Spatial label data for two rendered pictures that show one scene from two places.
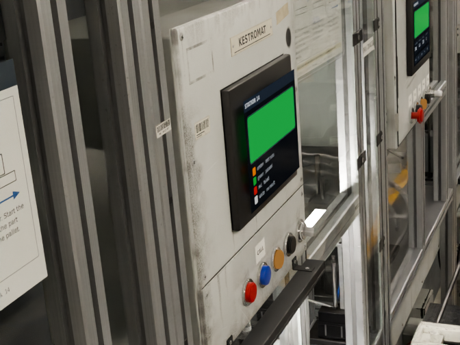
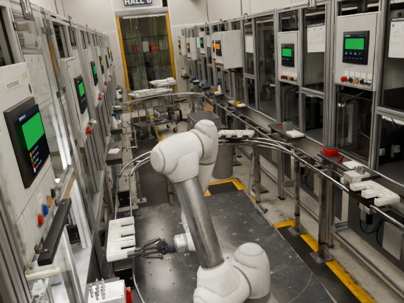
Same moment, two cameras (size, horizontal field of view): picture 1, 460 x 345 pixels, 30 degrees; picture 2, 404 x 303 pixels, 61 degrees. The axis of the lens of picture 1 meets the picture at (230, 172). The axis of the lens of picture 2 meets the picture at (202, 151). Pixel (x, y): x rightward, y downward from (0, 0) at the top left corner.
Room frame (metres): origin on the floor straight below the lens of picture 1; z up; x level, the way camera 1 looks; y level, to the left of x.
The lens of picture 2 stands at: (0.17, 0.10, 1.86)
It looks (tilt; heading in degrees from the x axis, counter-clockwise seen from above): 19 degrees down; 325
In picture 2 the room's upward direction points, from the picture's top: 6 degrees counter-clockwise
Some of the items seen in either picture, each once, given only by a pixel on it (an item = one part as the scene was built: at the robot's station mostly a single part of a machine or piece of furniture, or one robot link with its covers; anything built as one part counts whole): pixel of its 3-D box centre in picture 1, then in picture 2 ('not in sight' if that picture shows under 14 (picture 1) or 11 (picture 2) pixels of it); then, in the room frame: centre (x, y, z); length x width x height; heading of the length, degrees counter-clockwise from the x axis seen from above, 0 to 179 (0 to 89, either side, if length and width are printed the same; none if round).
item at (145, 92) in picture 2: not in sight; (153, 110); (6.42, -3.14, 0.48); 0.88 x 0.56 x 0.96; 84
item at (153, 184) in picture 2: not in sight; (149, 147); (5.64, -2.56, 0.01); 5.85 x 0.59 x 0.01; 156
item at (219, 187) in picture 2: not in sight; (227, 196); (3.08, -2.24, 0.01); 1.00 x 0.55 x 0.01; 156
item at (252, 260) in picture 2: not in sight; (250, 268); (1.15, -0.78, 0.85); 0.18 x 0.16 x 0.22; 97
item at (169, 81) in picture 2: not in sight; (165, 98); (7.41, -4.04, 0.48); 0.84 x 0.58 x 0.97; 164
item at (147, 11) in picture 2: not in sight; (148, 61); (8.77, -4.44, 1.31); 1.36 x 0.10 x 2.62; 66
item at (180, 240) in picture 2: not in sight; (180, 243); (1.50, -0.64, 0.88); 0.09 x 0.06 x 0.09; 156
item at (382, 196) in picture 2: not in sight; (367, 192); (1.18, -1.82, 0.84); 0.37 x 0.14 x 0.10; 156
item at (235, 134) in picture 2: not in sight; (235, 136); (2.77, -2.15, 0.84); 0.37 x 0.14 x 0.10; 34
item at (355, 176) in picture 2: not in sight; (356, 173); (1.28, -1.87, 0.92); 0.13 x 0.10 x 0.09; 66
